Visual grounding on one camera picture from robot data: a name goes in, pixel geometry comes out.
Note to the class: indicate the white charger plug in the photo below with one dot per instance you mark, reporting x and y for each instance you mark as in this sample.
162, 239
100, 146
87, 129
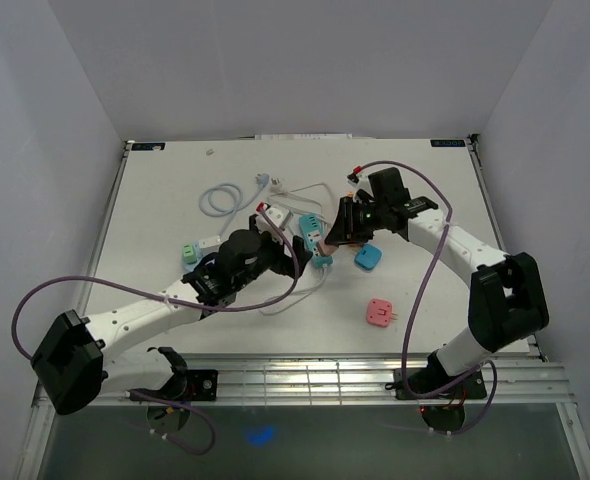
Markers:
209, 245

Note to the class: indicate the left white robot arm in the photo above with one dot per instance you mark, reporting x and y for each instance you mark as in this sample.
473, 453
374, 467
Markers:
80, 358

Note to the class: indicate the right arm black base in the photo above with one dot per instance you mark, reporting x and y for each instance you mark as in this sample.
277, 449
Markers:
423, 381

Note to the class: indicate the blue plug adapter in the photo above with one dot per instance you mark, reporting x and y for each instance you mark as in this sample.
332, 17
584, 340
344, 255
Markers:
367, 258

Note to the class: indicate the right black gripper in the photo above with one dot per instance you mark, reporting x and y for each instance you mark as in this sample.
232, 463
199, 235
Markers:
344, 229

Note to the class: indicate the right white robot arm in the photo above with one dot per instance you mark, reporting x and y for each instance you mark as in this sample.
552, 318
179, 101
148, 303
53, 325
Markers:
506, 296

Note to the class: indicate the pink flat plug adapter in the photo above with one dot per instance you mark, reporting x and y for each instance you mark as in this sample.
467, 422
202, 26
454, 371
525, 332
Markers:
379, 313

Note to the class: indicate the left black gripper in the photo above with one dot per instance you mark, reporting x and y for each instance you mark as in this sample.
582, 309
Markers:
285, 264

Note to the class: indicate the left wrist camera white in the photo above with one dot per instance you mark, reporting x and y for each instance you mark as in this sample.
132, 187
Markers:
275, 216

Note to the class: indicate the green charger plug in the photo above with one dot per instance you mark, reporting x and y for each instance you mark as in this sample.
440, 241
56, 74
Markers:
190, 254

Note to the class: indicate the aluminium table frame rail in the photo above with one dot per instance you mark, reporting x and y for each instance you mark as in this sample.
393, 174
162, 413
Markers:
322, 381

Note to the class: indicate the orange power strip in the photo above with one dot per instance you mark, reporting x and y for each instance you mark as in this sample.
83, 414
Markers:
355, 246

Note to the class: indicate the round light blue power strip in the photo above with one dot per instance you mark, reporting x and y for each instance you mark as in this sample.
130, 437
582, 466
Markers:
192, 267

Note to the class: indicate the brown charger plug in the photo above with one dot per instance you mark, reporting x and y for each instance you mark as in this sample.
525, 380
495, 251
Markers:
326, 249

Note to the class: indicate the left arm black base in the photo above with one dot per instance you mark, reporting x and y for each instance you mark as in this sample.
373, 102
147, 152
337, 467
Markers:
200, 386

